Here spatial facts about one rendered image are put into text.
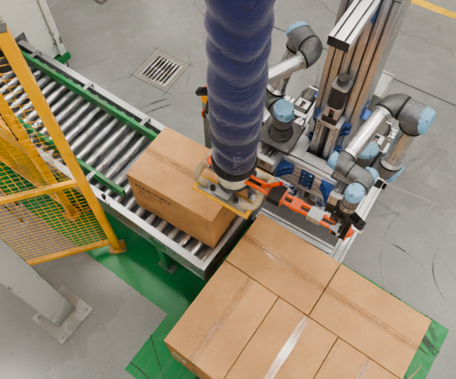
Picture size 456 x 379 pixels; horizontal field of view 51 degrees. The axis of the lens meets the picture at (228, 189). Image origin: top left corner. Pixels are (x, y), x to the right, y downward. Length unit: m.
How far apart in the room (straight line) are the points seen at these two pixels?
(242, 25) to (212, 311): 1.81
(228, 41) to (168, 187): 1.33
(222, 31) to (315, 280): 1.81
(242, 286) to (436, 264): 1.58
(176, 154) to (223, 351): 1.17
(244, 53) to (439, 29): 3.88
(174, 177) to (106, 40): 2.46
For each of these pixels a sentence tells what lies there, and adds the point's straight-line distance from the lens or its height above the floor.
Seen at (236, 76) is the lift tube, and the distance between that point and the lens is 1.69.
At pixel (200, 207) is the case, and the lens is 2.66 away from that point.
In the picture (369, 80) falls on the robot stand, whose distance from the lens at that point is 2.45.
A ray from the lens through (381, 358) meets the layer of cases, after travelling 2.95.
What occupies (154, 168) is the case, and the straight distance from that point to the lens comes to 2.82.
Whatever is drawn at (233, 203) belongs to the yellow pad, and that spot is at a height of 1.15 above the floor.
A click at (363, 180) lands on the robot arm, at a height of 1.59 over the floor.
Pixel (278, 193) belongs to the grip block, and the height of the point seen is 1.27.
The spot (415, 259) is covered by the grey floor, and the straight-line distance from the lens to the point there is 3.81.
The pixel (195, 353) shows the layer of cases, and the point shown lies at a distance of 2.83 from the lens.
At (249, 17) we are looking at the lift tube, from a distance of 1.52.
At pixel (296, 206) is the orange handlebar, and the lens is 2.33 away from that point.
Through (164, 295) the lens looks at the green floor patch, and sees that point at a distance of 3.49.
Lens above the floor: 3.32
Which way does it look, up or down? 61 degrees down
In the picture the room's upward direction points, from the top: straight up
